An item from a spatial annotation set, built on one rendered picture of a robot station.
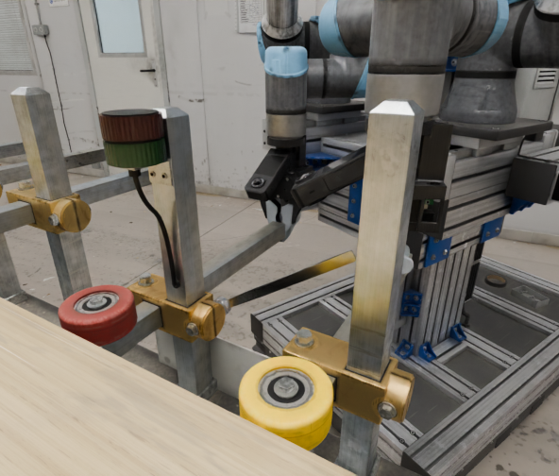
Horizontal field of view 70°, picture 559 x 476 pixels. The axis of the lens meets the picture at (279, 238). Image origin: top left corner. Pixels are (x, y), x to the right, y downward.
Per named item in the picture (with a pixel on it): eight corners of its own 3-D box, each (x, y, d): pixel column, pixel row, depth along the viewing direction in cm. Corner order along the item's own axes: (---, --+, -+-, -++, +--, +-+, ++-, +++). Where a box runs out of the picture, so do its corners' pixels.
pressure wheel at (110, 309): (117, 348, 55) (102, 274, 50) (160, 367, 51) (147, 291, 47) (63, 384, 49) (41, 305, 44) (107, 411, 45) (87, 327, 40)
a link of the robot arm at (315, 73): (318, 96, 87) (323, 102, 77) (267, 96, 87) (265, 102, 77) (319, 58, 84) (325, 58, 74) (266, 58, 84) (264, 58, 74)
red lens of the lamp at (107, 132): (136, 129, 44) (133, 109, 43) (177, 134, 41) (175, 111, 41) (89, 138, 39) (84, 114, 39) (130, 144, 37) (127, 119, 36)
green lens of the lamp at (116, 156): (139, 152, 45) (136, 132, 44) (179, 158, 42) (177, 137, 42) (93, 162, 40) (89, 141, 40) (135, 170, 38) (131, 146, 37)
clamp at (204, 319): (156, 300, 61) (151, 272, 59) (227, 328, 55) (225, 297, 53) (127, 320, 57) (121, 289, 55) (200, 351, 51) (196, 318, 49)
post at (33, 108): (96, 355, 76) (33, 86, 56) (110, 362, 74) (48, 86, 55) (80, 366, 73) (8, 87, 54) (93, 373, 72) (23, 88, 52)
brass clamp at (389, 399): (303, 356, 50) (304, 323, 48) (412, 397, 44) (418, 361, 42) (279, 387, 45) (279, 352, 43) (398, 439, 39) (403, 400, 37)
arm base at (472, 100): (464, 113, 97) (471, 69, 93) (529, 120, 86) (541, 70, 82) (425, 118, 89) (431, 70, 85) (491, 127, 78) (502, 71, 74)
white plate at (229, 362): (161, 359, 67) (154, 309, 63) (300, 424, 55) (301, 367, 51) (159, 362, 66) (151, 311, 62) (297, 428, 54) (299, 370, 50)
